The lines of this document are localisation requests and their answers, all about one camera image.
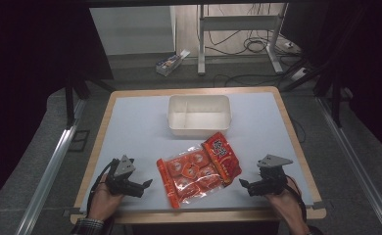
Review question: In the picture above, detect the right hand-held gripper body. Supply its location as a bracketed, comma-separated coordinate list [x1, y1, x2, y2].
[257, 154, 294, 197]

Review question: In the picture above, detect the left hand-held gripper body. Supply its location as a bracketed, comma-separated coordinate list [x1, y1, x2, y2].
[106, 154, 137, 197]

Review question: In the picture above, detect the person's right hand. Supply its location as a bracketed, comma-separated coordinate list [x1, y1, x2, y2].
[264, 177, 307, 227]

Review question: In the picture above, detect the person's left hand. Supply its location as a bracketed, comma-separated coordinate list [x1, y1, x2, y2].
[88, 174, 125, 222]

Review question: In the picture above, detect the pale grey table mat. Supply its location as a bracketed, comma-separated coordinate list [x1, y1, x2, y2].
[79, 92, 314, 212]

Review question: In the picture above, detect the red snack bag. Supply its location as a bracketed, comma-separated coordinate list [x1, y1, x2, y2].
[156, 131, 243, 210]

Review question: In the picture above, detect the black metal stand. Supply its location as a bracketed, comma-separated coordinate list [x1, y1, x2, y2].
[278, 58, 344, 129]
[64, 75, 116, 130]

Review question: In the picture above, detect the white plastic box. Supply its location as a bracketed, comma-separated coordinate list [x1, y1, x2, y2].
[167, 94, 233, 137]

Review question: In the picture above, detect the white power strip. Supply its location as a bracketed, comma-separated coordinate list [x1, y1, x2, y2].
[290, 67, 310, 82]

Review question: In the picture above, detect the small printed cardboard box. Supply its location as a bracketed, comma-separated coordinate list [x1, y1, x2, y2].
[155, 49, 191, 77]

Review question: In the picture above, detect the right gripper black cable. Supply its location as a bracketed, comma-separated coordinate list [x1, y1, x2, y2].
[285, 175, 309, 223]

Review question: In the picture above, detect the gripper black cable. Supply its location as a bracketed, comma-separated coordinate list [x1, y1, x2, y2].
[285, 175, 309, 223]
[85, 159, 119, 220]

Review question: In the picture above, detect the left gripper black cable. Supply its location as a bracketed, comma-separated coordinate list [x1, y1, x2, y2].
[85, 159, 119, 220]

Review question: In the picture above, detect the aluminium rail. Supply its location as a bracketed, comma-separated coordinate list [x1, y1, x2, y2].
[15, 97, 89, 235]
[315, 97, 382, 235]

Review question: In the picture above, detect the black floor cable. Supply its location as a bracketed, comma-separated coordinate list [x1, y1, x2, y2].
[213, 72, 283, 88]

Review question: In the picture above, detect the tangle of black floor cables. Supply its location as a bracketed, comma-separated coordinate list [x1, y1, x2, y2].
[205, 3, 303, 57]

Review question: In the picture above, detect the white wall panel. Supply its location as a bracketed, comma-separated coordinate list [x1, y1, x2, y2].
[89, 5, 176, 56]

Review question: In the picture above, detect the white metal desk frame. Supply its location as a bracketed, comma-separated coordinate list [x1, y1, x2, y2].
[197, 3, 290, 76]

